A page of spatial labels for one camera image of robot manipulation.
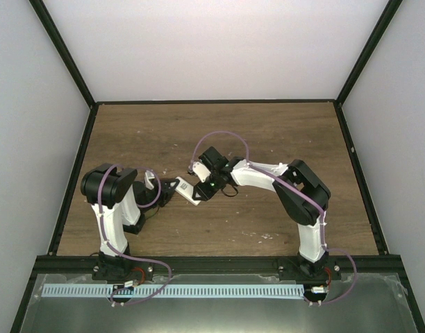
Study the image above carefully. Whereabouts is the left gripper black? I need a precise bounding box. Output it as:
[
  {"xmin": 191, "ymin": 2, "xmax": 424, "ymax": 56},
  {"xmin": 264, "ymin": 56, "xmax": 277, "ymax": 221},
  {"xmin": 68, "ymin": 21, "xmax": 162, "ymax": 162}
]
[{"xmin": 140, "ymin": 179, "xmax": 178, "ymax": 214}]

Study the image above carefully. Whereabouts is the white remote control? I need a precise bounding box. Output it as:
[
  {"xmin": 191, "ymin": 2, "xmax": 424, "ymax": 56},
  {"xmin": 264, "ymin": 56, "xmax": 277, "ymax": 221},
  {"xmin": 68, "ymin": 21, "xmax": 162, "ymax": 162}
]
[{"xmin": 175, "ymin": 177, "xmax": 201, "ymax": 206}]

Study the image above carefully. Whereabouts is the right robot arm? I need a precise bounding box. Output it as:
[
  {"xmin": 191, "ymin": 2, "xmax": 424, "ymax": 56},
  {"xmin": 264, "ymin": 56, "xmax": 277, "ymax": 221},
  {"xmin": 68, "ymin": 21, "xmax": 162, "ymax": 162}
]
[{"xmin": 188, "ymin": 146, "xmax": 331, "ymax": 280}]

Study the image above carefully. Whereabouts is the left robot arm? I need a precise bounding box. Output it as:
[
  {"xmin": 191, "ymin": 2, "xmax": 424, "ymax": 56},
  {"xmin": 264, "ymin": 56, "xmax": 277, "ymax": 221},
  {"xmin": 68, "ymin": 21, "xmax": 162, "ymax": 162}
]
[{"xmin": 81, "ymin": 163, "xmax": 180, "ymax": 280}]

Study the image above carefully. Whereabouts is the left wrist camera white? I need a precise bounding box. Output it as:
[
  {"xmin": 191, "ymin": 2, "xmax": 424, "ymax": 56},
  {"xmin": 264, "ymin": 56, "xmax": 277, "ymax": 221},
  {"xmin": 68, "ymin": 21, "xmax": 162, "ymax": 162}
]
[{"xmin": 144, "ymin": 170, "xmax": 156, "ymax": 190}]

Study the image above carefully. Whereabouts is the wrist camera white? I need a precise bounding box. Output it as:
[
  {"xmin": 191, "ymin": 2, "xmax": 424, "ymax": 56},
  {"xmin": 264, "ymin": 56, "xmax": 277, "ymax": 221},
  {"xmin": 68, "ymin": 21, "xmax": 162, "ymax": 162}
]
[
  {"xmin": 144, "ymin": 170, "xmax": 156, "ymax": 190},
  {"xmin": 188, "ymin": 162, "xmax": 211, "ymax": 183}
]

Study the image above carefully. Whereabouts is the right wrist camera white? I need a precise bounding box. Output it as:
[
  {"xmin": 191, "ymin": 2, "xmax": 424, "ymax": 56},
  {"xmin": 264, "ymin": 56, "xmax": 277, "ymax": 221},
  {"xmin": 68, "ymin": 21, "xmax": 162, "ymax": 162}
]
[{"xmin": 188, "ymin": 162, "xmax": 211, "ymax": 183}]

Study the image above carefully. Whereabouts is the light blue cable duct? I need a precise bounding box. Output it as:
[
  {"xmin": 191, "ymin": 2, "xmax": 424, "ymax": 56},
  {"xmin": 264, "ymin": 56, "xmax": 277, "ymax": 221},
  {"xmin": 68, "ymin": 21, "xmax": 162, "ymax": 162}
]
[{"xmin": 41, "ymin": 284, "xmax": 304, "ymax": 300}]

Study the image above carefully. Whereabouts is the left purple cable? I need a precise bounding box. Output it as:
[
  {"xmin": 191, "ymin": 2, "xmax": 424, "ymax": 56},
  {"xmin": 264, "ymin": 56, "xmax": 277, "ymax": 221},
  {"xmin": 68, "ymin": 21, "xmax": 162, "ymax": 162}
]
[{"xmin": 96, "ymin": 164, "xmax": 174, "ymax": 308}]

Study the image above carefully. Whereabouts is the purple cable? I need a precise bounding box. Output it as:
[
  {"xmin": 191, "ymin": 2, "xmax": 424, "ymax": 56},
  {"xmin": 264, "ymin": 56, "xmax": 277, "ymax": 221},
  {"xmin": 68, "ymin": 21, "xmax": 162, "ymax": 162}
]
[
  {"xmin": 188, "ymin": 130, "xmax": 358, "ymax": 307},
  {"xmin": 96, "ymin": 164, "xmax": 174, "ymax": 308}
]

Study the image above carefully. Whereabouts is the black aluminium frame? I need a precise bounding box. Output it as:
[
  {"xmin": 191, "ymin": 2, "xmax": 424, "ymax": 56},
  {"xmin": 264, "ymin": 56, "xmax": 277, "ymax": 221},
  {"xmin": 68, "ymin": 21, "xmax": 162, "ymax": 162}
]
[{"xmin": 9, "ymin": 0, "xmax": 425, "ymax": 333}]

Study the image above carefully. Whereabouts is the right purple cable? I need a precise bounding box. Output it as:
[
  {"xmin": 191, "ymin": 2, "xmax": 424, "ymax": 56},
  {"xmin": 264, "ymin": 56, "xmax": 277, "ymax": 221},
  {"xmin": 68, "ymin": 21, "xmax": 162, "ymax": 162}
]
[{"xmin": 188, "ymin": 130, "xmax": 358, "ymax": 307}]

